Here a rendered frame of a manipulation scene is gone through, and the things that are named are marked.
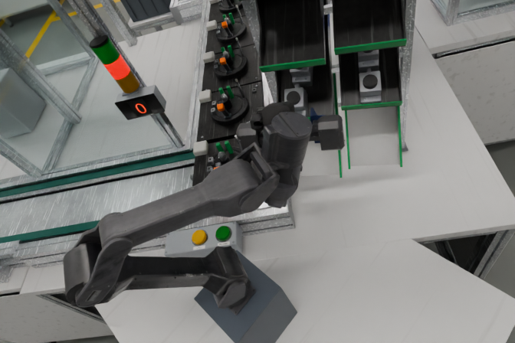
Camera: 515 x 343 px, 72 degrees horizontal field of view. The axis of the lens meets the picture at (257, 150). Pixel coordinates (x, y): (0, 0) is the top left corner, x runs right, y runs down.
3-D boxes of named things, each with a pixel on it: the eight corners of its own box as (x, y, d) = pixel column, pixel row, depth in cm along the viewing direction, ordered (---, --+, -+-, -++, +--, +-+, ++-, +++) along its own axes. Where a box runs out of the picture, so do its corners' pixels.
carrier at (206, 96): (266, 132, 117) (256, 106, 108) (198, 146, 122) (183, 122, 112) (263, 84, 133) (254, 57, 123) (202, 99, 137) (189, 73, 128)
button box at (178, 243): (242, 253, 98) (235, 243, 94) (172, 262, 102) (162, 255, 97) (242, 230, 103) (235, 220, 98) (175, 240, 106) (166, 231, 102)
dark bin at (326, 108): (334, 119, 81) (331, 109, 74) (279, 124, 85) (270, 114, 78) (329, 11, 88) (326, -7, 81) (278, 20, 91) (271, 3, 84)
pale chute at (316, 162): (342, 174, 95) (342, 178, 91) (294, 176, 99) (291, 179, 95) (336, 68, 92) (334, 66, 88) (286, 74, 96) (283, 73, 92)
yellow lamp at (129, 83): (138, 91, 96) (128, 77, 93) (121, 95, 97) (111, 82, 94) (141, 79, 100) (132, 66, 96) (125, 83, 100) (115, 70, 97)
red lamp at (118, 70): (128, 76, 93) (117, 62, 89) (111, 81, 94) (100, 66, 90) (132, 65, 96) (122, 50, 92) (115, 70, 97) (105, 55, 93)
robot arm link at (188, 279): (59, 310, 47) (77, 280, 45) (56, 265, 52) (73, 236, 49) (239, 295, 68) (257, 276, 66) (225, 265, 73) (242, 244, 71)
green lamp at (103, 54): (117, 62, 89) (106, 46, 85) (100, 66, 90) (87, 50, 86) (121, 50, 92) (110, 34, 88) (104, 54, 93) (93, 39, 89)
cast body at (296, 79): (312, 86, 84) (307, 73, 78) (294, 86, 86) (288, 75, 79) (313, 53, 86) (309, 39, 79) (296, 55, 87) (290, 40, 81)
